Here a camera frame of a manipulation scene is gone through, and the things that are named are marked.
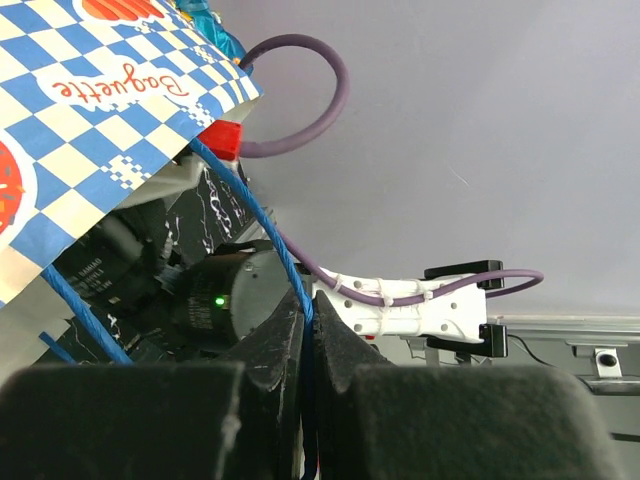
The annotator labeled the blue checkered paper bag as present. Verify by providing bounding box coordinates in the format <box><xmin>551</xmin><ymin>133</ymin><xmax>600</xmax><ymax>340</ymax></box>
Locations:
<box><xmin>0</xmin><ymin>0</ymin><xmax>321</xmax><ymax>480</ymax></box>

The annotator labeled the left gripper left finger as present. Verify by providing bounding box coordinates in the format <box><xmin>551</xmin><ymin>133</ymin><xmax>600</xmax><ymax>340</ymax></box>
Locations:
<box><xmin>1</xmin><ymin>293</ymin><xmax>304</xmax><ymax>479</ymax></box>

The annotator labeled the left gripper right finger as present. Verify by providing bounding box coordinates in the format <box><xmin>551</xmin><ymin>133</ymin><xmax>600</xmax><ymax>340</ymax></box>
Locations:
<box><xmin>314</xmin><ymin>294</ymin><xmax>626</xmax><ymax>479</ymax></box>

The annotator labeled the blue Slendy candy bag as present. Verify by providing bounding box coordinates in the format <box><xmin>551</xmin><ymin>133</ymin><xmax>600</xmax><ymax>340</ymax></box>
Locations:
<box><xmin>175</xmin><ymin>0</ymin><xmax>246</xmax><ymax>64</ymax></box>

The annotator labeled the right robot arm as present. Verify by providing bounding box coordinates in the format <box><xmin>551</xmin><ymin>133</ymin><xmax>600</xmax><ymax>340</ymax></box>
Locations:
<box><xmin>54</xmin><ymin>200</ymin><xmax>508</xmax><ymax>361</ymax></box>

